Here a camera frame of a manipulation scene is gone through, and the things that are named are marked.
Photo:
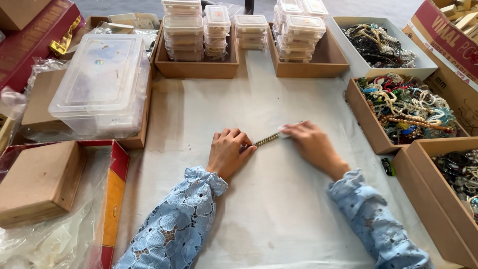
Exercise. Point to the person's left hand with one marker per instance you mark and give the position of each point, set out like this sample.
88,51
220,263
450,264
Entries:
226,155

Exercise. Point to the person's right hand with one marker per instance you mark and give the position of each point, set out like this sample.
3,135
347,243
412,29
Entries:
315,145

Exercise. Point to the person's right fingers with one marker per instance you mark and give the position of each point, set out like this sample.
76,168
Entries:
293,129

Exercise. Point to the small white cloth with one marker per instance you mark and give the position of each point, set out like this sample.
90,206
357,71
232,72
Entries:
283,131

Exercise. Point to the white table cloth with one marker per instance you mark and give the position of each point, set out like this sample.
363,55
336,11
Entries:
276,209

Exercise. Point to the white cardboard box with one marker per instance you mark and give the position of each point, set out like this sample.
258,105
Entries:
354,63

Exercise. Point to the stacks of small clear containers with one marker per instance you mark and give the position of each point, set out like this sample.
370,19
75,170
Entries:
302,30
183,33

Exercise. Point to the small black green packet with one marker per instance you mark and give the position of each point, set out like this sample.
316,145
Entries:
388,166

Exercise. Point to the deep brown cardboard box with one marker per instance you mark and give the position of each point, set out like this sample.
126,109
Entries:
429,201

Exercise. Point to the heap of dark jewellery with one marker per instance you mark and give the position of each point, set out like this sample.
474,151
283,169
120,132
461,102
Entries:
461,172

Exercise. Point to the red and white carton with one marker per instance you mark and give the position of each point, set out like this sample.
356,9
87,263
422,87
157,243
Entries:
448,48

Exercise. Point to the brown tray with plastic packets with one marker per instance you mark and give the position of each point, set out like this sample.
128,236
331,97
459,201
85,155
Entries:
138,26

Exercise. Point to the red and orange box lid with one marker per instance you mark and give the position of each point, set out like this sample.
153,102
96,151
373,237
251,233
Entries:
115,194

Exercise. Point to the large clear plastic box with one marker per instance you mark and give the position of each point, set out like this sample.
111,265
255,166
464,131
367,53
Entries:
99,86

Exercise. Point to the heap of wooden blocks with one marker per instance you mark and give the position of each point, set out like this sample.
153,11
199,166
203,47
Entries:
463,17

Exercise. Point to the gold ribbon bow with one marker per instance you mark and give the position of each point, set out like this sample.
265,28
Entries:
61,43

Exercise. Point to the flat brown cardboard tray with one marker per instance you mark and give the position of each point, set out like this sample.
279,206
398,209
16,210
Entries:
41,101

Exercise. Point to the tan wooden box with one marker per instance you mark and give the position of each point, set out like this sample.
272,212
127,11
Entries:
37,183

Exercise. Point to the clear plastic bags heap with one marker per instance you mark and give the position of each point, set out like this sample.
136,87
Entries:
44,243

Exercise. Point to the crumpled clear plastic bag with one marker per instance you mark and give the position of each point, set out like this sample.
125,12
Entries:
15,101

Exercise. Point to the dark red gift box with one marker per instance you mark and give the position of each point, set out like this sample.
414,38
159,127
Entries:
26,45

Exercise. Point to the plain brown box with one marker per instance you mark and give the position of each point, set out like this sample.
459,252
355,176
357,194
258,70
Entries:
18,11

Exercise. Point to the black post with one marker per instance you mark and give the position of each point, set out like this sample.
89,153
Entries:
249,4

